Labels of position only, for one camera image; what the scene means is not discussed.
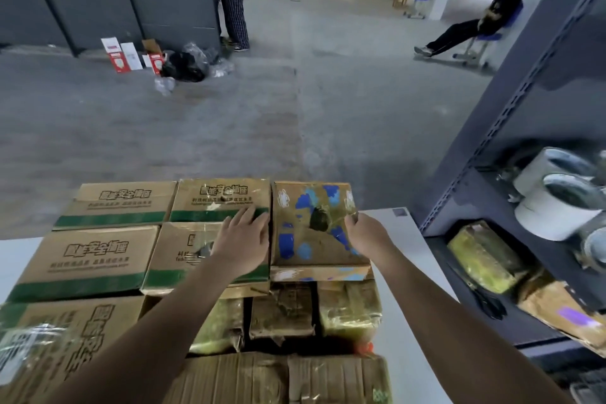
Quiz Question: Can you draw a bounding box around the person's left hand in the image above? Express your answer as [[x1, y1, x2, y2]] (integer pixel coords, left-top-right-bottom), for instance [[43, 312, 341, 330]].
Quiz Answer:
[[208, 206, 271, 284]]

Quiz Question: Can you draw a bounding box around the person's right hand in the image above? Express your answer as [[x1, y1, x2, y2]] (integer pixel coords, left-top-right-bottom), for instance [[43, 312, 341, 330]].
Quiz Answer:
[[344, 211, 396, 270]]

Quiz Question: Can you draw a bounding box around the blue spotted cardboard box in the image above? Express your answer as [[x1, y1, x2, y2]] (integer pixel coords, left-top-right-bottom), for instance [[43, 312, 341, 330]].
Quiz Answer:
[[270, 181, 375, 282]]

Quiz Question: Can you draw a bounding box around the green striped box white scuff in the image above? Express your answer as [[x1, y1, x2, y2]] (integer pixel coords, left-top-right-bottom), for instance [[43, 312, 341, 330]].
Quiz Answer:
[[169, 177, 272, 223]]

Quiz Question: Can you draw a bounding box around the green striped box torn hole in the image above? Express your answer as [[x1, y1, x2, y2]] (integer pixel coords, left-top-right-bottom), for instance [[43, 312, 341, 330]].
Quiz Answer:
[[141, 221, 271, 298]]

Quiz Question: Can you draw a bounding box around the yellow-green taped parcel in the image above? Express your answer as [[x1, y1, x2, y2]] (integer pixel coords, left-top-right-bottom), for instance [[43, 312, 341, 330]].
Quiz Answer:
[[317, 278, 383, 350]]

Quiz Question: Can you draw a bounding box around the yellow parcel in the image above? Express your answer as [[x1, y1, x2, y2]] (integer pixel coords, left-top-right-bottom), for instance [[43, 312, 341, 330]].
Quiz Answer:
[[447, 220, 529, 295]]

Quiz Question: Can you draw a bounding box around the green striped cardboard box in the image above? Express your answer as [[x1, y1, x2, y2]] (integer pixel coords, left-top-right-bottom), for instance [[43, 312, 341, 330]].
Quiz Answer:
[[7, 225, 160, 304], [52, 181, 179, 231]]

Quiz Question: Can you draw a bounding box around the brown parcel with purple label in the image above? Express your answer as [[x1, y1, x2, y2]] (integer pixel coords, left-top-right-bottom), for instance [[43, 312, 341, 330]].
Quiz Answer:
[[517, 271, 606, 357]]

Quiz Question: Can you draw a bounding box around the large green striped labelled box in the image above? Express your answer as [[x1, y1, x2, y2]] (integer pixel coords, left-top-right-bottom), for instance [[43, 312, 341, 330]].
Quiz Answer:
[[0, 295, 148, 404]]

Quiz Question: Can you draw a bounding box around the person's right forearm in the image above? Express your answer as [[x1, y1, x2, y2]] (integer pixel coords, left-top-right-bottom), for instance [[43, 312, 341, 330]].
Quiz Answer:
[[378, 247, 574, 404]]

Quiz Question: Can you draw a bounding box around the white table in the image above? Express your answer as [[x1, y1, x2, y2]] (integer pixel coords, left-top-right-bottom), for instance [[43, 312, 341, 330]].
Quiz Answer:
[[0, 207, 460, 404]]

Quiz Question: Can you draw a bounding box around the white tape roll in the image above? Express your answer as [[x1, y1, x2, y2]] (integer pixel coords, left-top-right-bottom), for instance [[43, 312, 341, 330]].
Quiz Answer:
[[513, 146, 597, 196]]

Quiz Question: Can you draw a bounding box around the black rubbish bag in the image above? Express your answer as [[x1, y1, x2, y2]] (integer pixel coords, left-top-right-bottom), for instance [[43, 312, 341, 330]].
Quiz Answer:
[[162, 50, 207, 83]]

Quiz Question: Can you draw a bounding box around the tall red white carton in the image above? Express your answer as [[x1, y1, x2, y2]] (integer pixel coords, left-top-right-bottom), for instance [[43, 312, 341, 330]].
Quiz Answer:
[[100, 37, 131, 74]]

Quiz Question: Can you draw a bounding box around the dark blue metal shelf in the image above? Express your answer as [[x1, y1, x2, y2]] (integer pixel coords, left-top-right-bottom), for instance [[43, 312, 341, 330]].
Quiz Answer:
[[419, 0, 606, 404]]

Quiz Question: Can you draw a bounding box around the grey plastic lattice crate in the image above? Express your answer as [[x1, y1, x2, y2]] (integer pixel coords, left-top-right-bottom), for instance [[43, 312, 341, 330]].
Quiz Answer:
[[570, 368, 606, 404]]

